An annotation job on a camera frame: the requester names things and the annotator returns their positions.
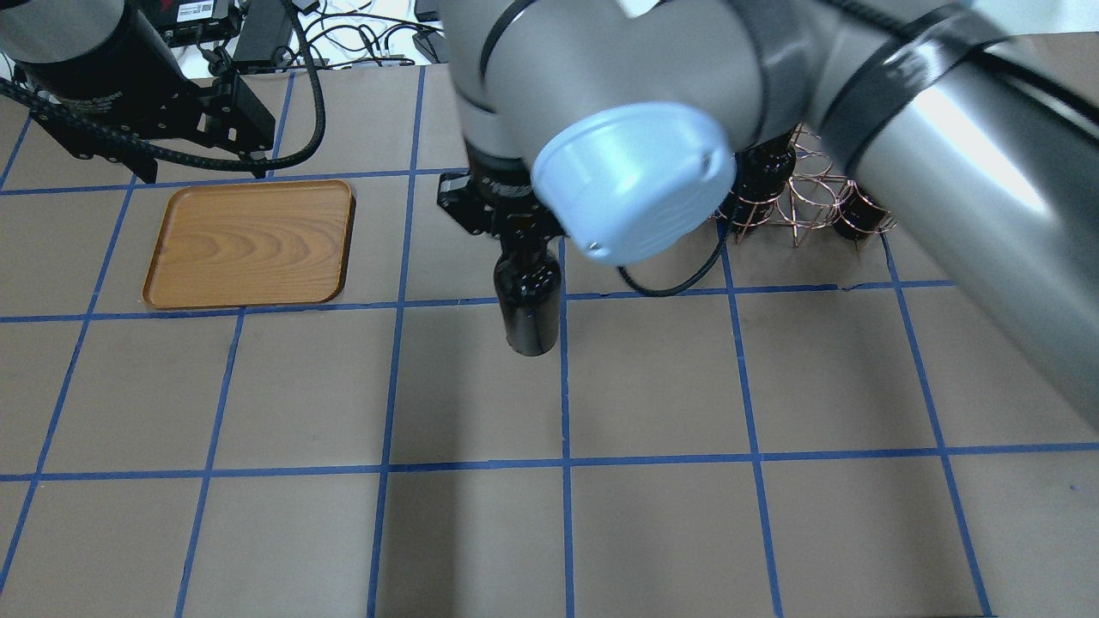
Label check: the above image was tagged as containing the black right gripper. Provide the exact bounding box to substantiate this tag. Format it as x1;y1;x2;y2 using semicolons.
436;151;567;245

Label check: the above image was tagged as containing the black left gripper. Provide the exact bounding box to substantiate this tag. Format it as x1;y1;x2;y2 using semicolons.
25;25;277;184

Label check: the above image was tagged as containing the dark wine bottle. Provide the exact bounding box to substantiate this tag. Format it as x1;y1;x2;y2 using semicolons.
832;180;893;243
492;238;562;357
719;136;797;233

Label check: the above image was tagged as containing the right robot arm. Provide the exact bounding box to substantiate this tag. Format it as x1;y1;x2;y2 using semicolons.
439;1;1098;424

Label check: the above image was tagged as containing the wooden tray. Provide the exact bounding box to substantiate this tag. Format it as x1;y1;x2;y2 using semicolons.
142;179;356;310

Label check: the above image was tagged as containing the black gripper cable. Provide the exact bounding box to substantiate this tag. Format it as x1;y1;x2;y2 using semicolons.
0;0;328;172

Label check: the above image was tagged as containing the copper wire bottle basket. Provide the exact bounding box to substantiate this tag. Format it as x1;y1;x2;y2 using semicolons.
713;124;896;247

